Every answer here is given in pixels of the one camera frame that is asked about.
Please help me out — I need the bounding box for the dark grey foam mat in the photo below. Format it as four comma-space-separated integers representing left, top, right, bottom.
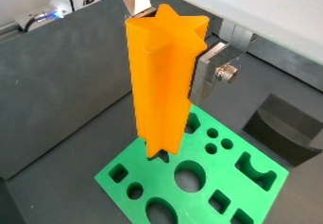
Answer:
0, 0, 130, 180

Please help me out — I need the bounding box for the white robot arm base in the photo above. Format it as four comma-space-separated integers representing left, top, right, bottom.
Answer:
15, 0, 101, 32

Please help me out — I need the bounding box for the orange star-shaped peg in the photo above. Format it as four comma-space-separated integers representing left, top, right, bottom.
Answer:
126, 4, 210, 157

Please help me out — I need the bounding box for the green shape-sorter board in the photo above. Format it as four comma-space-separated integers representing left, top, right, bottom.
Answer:
95, 107, 289, 224

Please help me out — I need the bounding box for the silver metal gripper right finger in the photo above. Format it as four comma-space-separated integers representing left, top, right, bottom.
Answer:
190, 20, 254, 105

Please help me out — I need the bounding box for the black rectangular block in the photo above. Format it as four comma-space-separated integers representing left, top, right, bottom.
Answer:
244, 94, 323, 166

